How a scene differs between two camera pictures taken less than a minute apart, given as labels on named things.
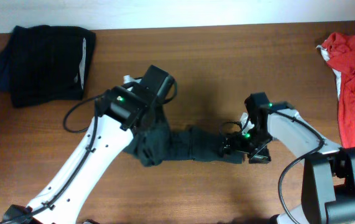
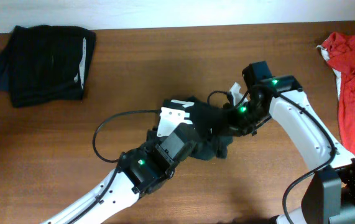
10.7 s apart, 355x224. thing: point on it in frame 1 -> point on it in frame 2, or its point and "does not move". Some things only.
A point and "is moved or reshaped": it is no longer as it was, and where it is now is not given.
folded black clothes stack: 43,63 does not move
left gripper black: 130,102 -> 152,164
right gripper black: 260,155 -> 250,126
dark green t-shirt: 158,142 is moved or reshaped
